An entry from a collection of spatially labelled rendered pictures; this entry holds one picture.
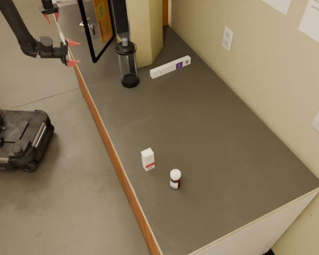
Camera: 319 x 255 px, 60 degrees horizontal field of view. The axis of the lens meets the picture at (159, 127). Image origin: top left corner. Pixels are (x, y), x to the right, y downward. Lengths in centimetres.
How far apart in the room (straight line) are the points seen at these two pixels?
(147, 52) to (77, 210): 126
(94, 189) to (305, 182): 154
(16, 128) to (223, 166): 181
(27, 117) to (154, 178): 167
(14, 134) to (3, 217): 63
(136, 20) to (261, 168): 93
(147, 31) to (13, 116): 154
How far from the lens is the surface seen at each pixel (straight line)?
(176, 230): 107
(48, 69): 350
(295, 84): 125
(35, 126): 251
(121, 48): 141
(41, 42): 151
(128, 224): 210
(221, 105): 145
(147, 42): 161
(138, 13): 151
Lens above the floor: 194
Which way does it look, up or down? 49 degrees down
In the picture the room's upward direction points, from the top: 2 degrees counter-clockwise
